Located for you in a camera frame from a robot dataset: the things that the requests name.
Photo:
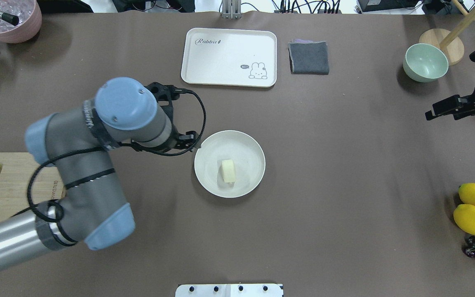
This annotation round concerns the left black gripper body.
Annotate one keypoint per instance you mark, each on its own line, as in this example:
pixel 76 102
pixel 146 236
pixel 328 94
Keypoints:
pixel 187 137

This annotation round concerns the white steamed bun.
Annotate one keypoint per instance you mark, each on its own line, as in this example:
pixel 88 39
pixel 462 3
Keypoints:
pixel 228 171

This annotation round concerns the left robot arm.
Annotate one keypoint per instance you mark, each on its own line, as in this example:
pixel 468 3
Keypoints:
pixel 75 193

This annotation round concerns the cream rabbit tray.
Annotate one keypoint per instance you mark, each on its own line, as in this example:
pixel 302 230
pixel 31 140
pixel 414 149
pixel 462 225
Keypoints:
pixel 230 57

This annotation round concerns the wooden cup tree stand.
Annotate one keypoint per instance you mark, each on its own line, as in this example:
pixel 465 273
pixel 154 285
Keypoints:
pixel 448 41

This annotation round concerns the mint green bowl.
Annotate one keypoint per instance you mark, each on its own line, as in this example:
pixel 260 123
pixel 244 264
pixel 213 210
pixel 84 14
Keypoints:
pixel 424 63

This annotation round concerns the yellow lemon near lime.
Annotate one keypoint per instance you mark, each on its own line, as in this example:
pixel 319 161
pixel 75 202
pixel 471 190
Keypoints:
pixel 464 217

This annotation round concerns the dark cherries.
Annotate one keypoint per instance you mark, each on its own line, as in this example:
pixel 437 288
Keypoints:
pixel 469 246

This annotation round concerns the folded grey cloth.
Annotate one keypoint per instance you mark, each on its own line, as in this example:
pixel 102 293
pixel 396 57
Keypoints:
pixel 309 57

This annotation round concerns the pink bowl with ice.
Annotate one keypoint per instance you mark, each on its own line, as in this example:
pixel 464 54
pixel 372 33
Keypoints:
pixel 30 20

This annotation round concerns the bamboo cutting board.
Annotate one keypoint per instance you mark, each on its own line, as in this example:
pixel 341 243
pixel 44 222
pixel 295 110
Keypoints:
pixel 15 172

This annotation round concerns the aluminium frame post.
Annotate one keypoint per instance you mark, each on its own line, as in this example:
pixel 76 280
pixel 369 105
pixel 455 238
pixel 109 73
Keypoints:
pixel 231 9

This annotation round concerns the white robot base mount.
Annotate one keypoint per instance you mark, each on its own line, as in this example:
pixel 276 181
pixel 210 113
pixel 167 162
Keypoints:
pixel 230 290

